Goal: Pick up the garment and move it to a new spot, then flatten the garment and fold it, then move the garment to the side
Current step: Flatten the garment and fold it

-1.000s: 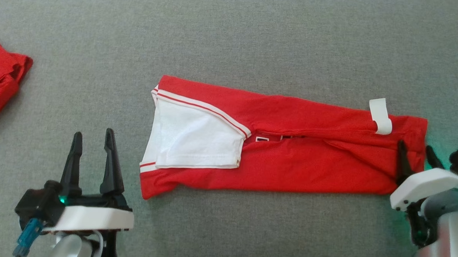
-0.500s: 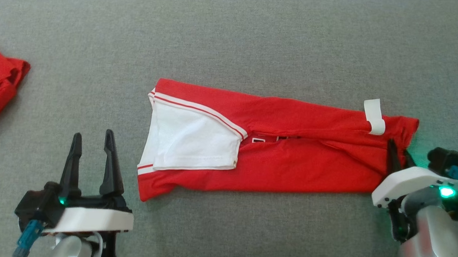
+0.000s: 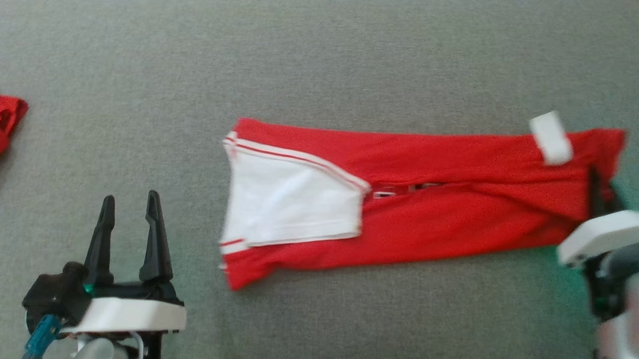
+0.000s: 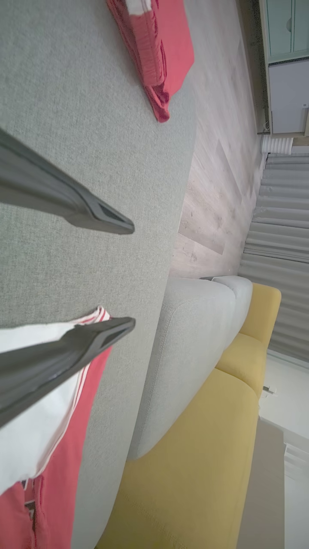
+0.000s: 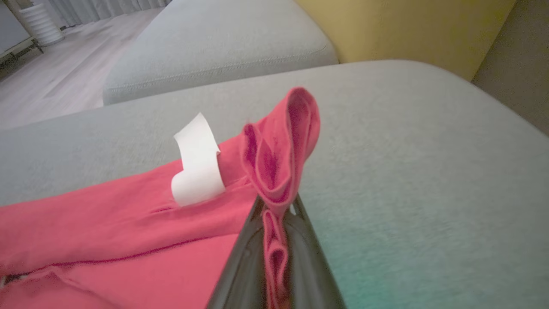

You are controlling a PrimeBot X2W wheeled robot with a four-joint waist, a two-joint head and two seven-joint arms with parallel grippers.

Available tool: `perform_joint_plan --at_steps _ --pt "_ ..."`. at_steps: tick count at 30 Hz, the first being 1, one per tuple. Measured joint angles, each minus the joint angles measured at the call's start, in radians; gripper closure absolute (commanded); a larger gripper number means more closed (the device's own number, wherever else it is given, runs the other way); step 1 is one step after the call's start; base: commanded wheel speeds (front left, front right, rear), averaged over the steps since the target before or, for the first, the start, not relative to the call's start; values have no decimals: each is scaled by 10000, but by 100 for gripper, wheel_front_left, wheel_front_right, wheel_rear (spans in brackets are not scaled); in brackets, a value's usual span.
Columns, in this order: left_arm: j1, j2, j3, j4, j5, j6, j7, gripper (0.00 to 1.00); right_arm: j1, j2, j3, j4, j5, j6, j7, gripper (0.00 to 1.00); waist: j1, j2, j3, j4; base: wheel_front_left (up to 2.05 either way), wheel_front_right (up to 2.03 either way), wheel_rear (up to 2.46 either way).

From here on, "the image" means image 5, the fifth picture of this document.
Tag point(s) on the grey pleated curtains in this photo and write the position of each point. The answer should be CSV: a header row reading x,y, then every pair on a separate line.
x,y
98,8

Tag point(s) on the yellow sofa with grey cushions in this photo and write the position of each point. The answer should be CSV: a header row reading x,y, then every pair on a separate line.
x,y
407,171

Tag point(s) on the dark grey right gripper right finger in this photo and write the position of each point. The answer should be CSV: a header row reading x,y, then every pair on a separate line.
x,y
311,274

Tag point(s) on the grey and green TV cabinet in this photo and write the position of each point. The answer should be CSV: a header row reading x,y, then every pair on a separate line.
x,y
10,30

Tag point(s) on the red shirt with striped cuffs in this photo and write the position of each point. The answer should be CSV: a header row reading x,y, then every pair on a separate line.
x,y
107,223

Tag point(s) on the white ribbed plant pot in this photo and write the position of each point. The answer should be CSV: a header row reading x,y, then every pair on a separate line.
x,y
40,23

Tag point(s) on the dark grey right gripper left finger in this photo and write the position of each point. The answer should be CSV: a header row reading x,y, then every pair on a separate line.
x,y
242,274

